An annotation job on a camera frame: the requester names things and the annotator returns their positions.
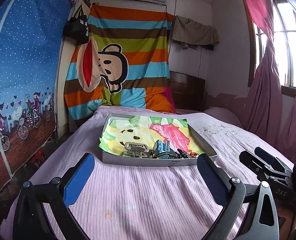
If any black white braided bracelet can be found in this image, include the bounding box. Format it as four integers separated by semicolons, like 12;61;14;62
176;148;193;159

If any blue kids smartwatch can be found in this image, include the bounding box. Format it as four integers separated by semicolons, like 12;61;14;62
152;140;175;159

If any pink curtain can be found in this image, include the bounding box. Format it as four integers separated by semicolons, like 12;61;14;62
241;0;296;162

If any pink pillow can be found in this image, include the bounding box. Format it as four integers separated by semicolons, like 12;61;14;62
204;107;243;128

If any colourful cartoon towel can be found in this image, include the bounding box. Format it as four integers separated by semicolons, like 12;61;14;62
99;115;206;158

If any dark wooden headboard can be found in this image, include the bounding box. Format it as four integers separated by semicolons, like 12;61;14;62
170;71;206;111

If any window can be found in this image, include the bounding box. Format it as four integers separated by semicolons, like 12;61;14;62
247;0;296;98

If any striped monkey blanket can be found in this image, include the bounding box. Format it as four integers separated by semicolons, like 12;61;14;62
64;5;175;124

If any khaki hanging garment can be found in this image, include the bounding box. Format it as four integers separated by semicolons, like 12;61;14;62
170;16;220;50

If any black hanging bag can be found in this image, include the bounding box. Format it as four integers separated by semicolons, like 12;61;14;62
63;5;89;44

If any blue fabric wardrobe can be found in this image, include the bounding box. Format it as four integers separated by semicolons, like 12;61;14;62
0;0;77;191

